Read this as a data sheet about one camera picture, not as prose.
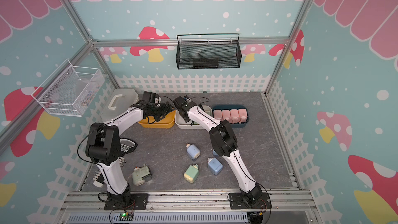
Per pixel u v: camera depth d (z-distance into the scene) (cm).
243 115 99
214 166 78
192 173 76
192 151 83
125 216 73
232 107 108
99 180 81
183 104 74
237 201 74
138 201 74
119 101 102
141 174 78
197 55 100
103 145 51
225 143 61
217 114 99
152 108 84
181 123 97
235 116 99
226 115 99
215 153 64
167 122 97
